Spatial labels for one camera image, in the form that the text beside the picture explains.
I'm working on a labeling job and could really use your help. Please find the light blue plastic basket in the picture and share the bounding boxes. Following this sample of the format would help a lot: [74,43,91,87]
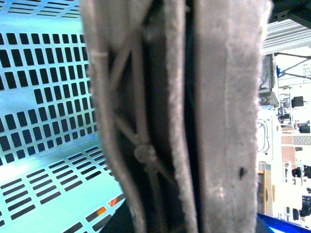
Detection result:
[0,0,273,233]

